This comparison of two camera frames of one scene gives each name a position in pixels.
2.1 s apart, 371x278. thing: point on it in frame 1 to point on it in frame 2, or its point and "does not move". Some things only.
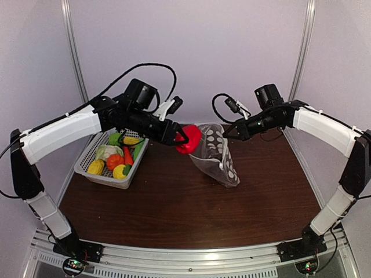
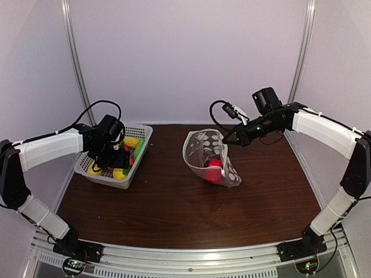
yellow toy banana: [96, 167] does not move
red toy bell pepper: [194, 135] to [213, 172]
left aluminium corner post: [66, 11] does not move
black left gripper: [167, 134] to [122, 161]
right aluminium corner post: [303, 52] does not move
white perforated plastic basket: [82, 167] does not move
